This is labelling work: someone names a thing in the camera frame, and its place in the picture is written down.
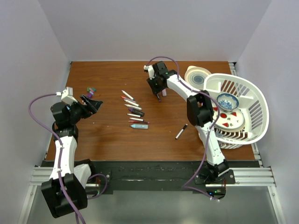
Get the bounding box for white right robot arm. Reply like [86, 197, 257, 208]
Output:
[143, 61, 229, 183]

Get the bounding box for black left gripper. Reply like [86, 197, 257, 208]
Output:
[67, 95, 102, 124]

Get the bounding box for black cap whiteboard marker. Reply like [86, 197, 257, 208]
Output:
[175, 124, 188, 140]

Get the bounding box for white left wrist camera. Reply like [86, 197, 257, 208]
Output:
[56, 87, 78, 105]

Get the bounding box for aluminium frame rail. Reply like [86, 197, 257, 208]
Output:
[29, 167, 276, 187]

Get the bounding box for cream plate with grey spiral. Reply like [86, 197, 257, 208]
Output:
[184, 66, 211, 90]

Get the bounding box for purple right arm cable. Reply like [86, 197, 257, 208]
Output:
[146, 56, 222, 199]

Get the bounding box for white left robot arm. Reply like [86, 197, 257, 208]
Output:
[41, 95, 103, 218]

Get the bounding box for pink highlighter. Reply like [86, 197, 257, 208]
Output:
[162, 89, 167, 97]

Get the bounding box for white plastic dish rack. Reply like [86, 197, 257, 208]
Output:
[203, 73, 269, 149]

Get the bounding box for light blue highlighter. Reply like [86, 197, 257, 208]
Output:
[130, 124, 149, 129]

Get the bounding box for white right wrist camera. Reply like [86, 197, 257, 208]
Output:
[143, 65, 155, 80]

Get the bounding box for white watermelon pattern plate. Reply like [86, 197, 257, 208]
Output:
[213, 105, 245, 132]

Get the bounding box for pink marker pen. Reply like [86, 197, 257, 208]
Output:
[121, 96, 137, 103]

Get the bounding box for blue floral ceramic bowl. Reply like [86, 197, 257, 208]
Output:
[217, 93, 239, 111]

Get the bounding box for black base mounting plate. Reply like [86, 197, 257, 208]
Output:
[92, 161, 259, 194]

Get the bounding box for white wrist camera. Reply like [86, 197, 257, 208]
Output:
[56, 87, 78, 105]
[143, 65, 155, 80]

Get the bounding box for purple black highlighter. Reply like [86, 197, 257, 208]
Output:
[129, 108, 145, 117]

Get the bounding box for teal tip white marker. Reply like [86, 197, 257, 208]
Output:
[122, 90, 135, 101]

